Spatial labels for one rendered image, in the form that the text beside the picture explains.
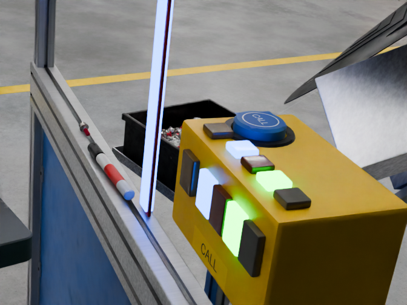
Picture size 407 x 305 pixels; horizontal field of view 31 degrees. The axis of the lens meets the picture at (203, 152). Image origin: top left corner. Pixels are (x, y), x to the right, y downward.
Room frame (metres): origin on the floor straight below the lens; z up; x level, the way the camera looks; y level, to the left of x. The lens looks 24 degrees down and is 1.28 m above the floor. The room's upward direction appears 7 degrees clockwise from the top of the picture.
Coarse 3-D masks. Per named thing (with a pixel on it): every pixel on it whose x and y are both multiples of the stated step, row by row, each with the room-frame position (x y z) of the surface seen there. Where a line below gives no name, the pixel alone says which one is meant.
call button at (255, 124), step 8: (248, 112) 0.52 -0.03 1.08; (256, 112) 0.52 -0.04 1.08; (264, 112) 0.52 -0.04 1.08; (240, 120) 0.50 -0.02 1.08; (248, 120) 0.50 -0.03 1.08; (256, 120) 0.50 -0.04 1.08; (264, 120) 0.50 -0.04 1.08; (272, 120) 0.51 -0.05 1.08; (280, 120) 0.51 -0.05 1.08; (240, 128) 0.49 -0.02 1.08; (248, 128) 0.49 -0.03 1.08; (256, 128) 0.49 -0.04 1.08; (264, 128) 0.49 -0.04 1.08; (272, 128) 0.49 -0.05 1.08; (280, 128) 0.49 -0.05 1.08; (248, 136) 0.49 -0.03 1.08; (256, 136) 0.49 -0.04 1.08; (264, 136) 0.49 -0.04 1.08; (272, 136) 0.49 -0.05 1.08; (280, 136) 0.49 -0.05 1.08
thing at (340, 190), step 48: (192, 144) 0.49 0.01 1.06; (288, 144) 0.49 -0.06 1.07; (240, 192) 0.41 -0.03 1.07; (336, 192) 0.42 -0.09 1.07; (384, 192) 0.43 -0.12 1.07; (192, 240) 0.47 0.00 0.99; (288, 240) 0.37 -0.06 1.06; (336, 240) 0.39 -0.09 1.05; (384, 240) 0.41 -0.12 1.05; (240, 288) 0.40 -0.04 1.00; (288, 288) 0.38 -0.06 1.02; (336, 288) 0.39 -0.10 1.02; (384, 288) 0.41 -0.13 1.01
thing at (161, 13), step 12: (156, 24) 0.74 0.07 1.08; (156, 36) 0.74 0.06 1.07; (156, 48) 0.73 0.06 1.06; (156, 60) 0.73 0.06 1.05; (156, 72) 0.73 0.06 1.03; (156, 84) 0.73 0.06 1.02; (156, 96) 0.72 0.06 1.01; (156, 108) 0.72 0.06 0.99; (144, 156) 0.74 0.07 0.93; (144, 168) 0.74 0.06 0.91; (144, 180) 0.73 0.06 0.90; (144, 192) 0.73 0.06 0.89; (144, 204) 0.73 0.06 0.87
